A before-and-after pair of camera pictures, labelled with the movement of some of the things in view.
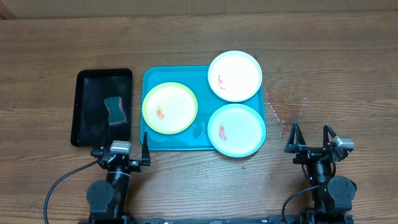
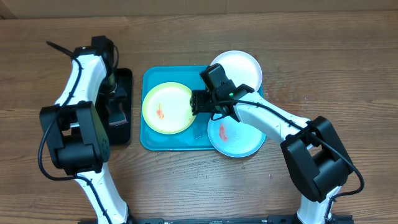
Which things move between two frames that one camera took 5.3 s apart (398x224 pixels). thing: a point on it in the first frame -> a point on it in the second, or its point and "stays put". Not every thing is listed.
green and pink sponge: [117, 114] stays put
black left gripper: [134, 165] -> [120, 97]
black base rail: [314, 219] stays put
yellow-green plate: [169, 108] stays put
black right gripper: [292, 148] -> [200, 104]
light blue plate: [236, 130] stays put
